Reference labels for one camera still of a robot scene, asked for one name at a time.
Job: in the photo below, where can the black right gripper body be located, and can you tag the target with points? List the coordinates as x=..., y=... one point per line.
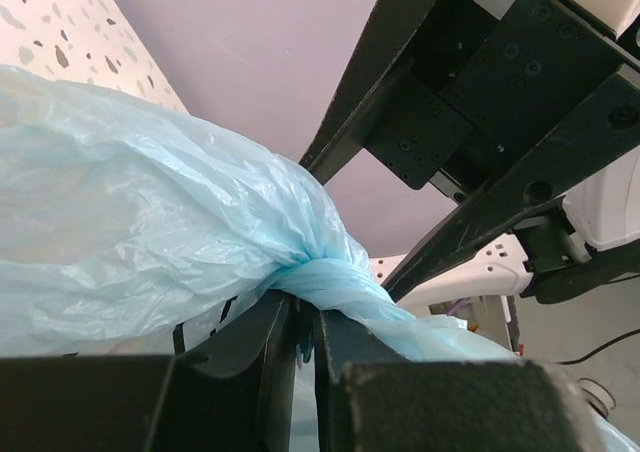
x=480, y=83

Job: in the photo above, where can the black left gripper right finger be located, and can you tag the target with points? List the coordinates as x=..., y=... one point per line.
x=369, y=398

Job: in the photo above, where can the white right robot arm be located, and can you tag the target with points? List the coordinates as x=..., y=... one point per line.
x=542, y=256

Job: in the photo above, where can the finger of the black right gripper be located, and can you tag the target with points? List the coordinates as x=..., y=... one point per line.
x=598, y=131
x=372, y=73

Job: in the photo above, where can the light blue plastic bag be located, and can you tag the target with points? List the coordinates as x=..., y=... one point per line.
x=131, y=229

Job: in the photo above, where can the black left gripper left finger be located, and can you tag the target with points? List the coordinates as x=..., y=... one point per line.
x=231, y=393

